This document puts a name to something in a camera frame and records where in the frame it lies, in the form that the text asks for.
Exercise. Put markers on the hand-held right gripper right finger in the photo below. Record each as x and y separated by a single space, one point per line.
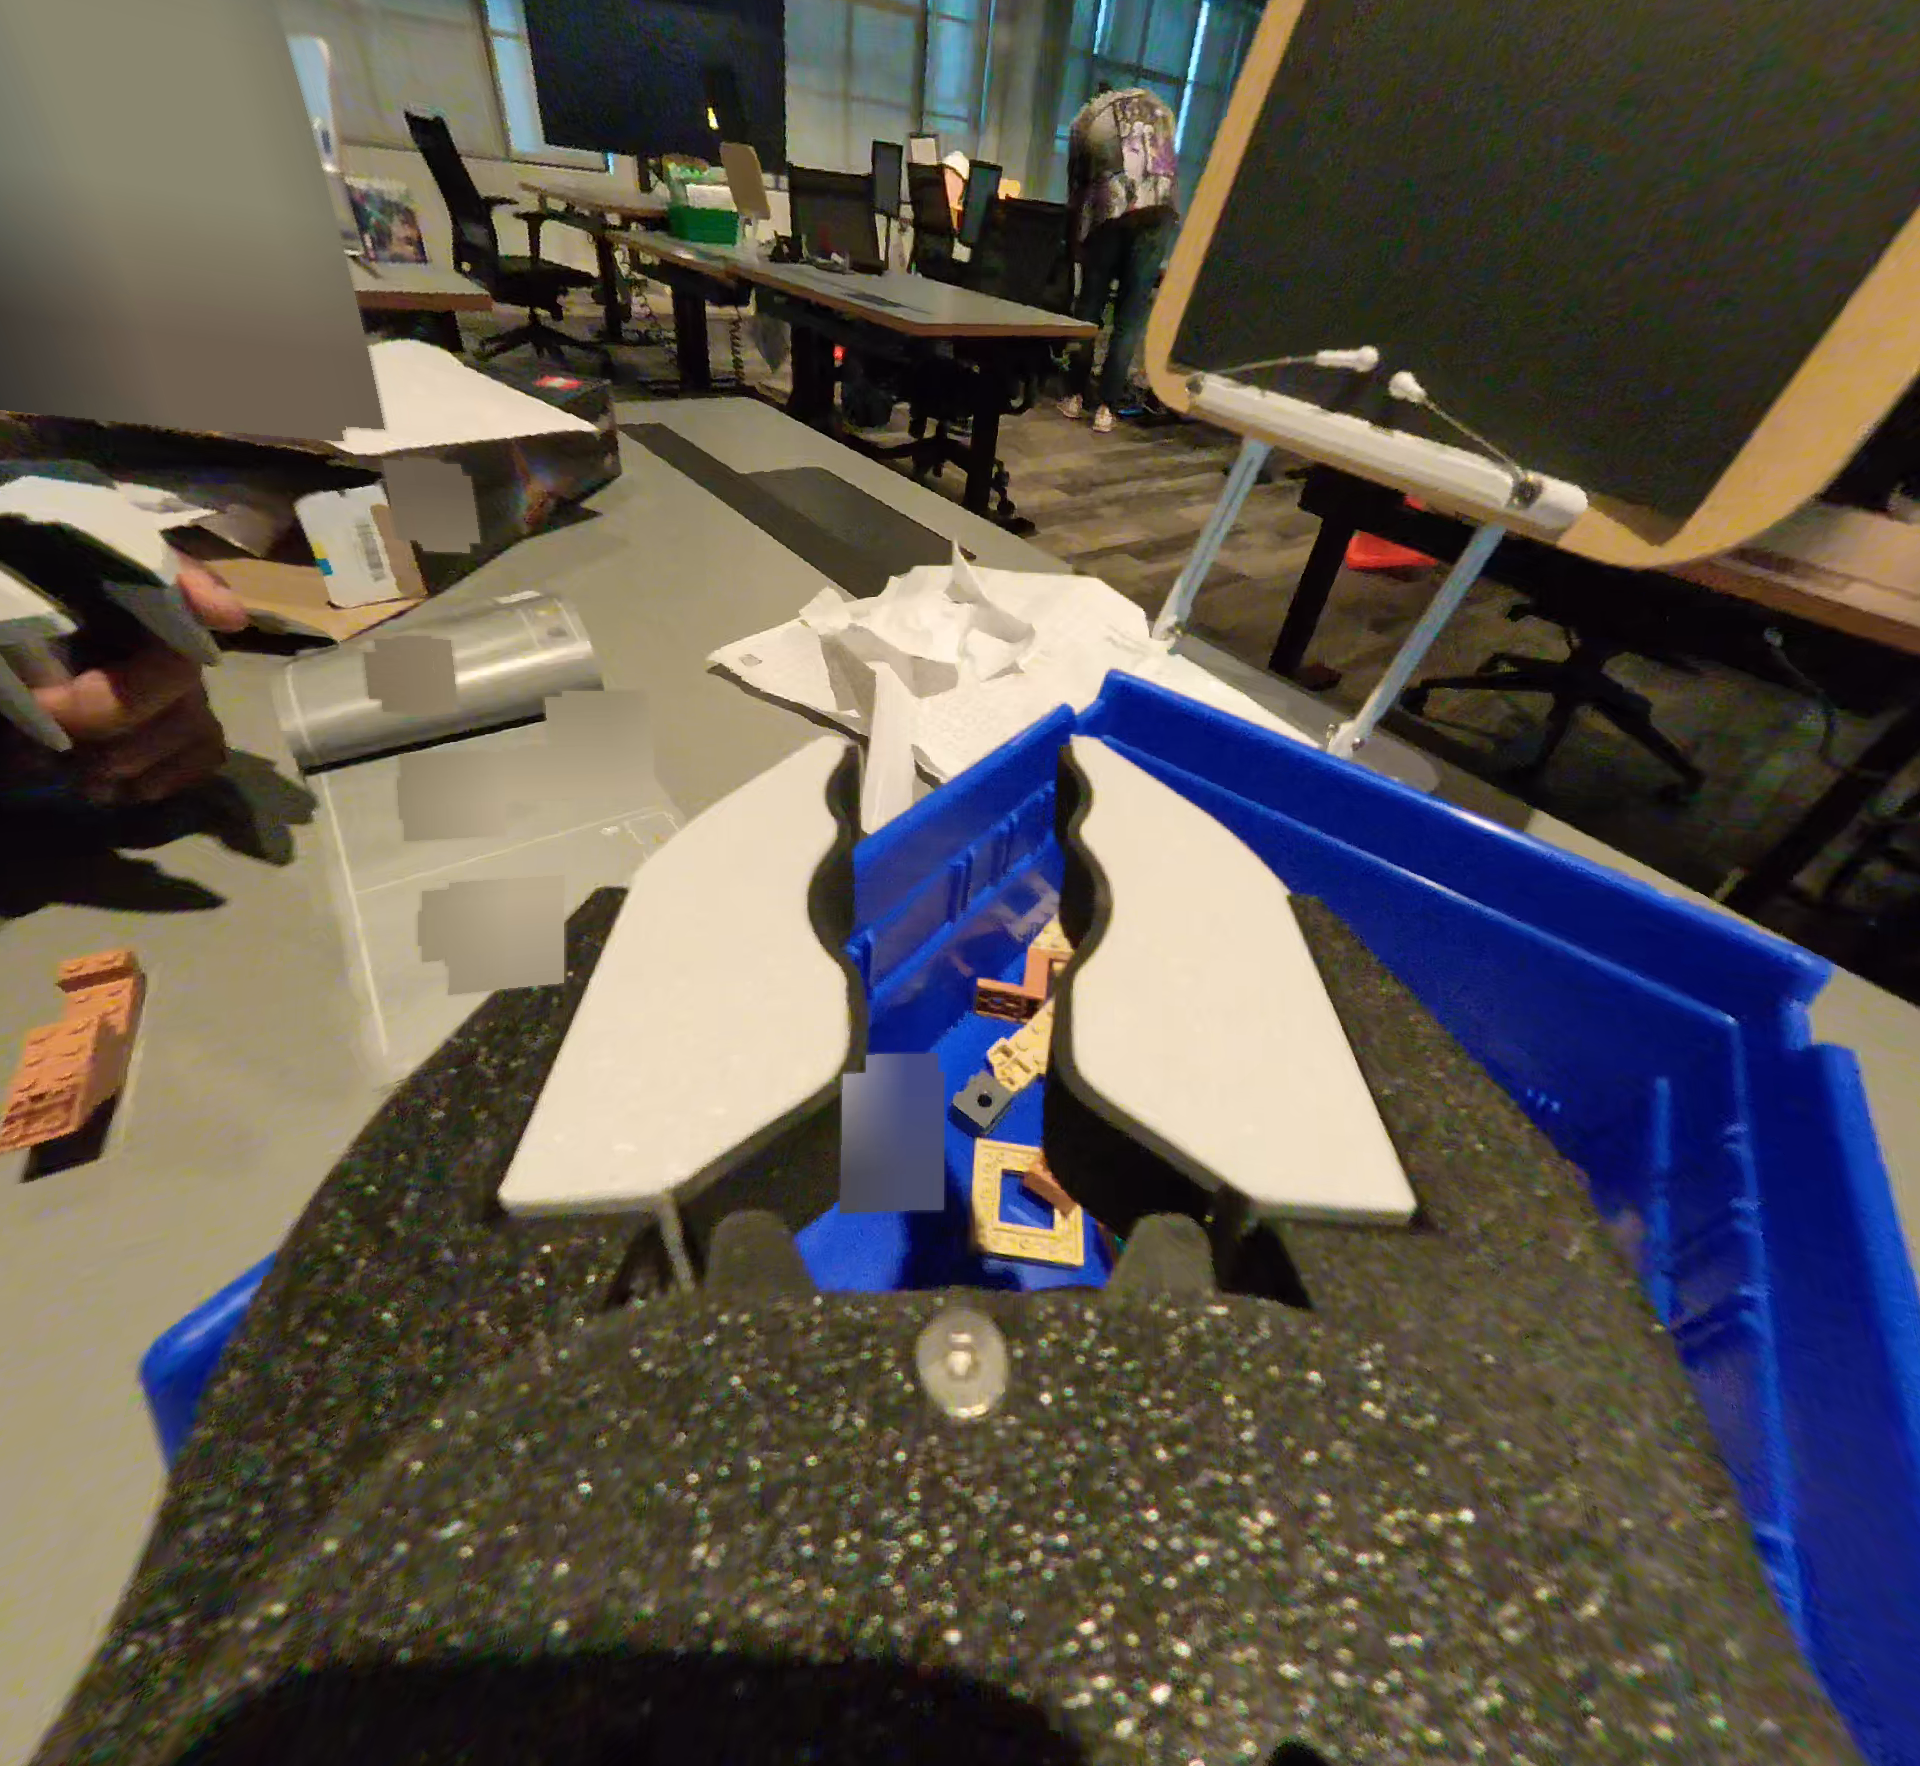
1215 1031

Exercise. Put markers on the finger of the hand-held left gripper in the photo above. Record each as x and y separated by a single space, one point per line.
157 619
76 513

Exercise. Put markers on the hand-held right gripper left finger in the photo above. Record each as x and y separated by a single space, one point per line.
704 1016

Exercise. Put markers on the pile of small toy bricks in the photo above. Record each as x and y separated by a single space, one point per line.
1023 1046

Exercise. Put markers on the blue plastic bin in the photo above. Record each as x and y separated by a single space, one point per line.
1500 984

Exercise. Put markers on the grey desk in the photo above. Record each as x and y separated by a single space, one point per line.
151 1197

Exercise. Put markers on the open cardboard toy box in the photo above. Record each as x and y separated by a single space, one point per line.
539 468

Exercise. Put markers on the orange toy brick assembly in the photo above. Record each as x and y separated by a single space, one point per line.
76 1046

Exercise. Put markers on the crumpled white paper bags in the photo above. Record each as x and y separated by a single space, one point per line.
929 640

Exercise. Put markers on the white bottle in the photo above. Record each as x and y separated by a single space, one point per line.
312 99

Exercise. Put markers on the black office chair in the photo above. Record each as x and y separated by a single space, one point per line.
449 191
1560 701

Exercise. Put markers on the orange traffic cone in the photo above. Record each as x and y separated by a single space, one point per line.
1374 554

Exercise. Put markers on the green storage box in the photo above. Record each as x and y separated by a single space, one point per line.
703 220

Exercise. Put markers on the wood-edged office table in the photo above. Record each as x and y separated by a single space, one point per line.
1770 580

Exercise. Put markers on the large black monitor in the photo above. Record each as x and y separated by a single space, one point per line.
646 40

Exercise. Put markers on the long office table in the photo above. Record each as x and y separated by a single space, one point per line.
899 295

